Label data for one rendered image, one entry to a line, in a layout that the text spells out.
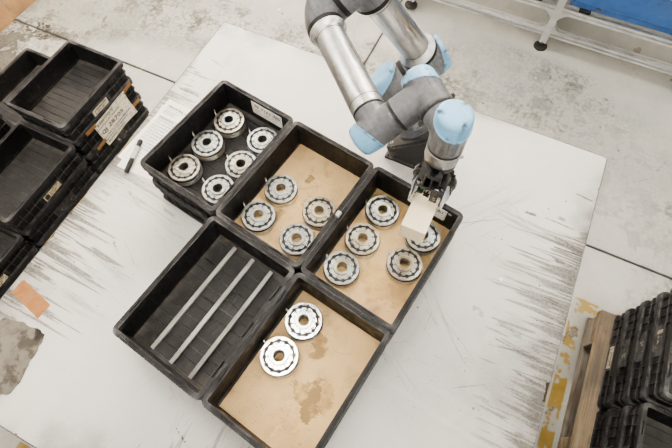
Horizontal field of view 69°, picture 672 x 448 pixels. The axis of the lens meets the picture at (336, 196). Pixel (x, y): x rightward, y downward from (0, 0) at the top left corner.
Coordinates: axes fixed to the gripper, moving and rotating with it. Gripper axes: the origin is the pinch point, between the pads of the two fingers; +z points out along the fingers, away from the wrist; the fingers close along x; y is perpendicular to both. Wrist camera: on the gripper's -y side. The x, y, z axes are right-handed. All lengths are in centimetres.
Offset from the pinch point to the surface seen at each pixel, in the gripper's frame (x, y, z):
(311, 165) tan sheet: -39.0, -8.4, 26.4
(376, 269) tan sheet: -6.1, 15.1, 26.4
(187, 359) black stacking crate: -42, 60, 26
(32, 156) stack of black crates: -166, 16, 72
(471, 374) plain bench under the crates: 30, 28, 39
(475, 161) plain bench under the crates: 9, -42, 39
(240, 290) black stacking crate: -39, 37, 27
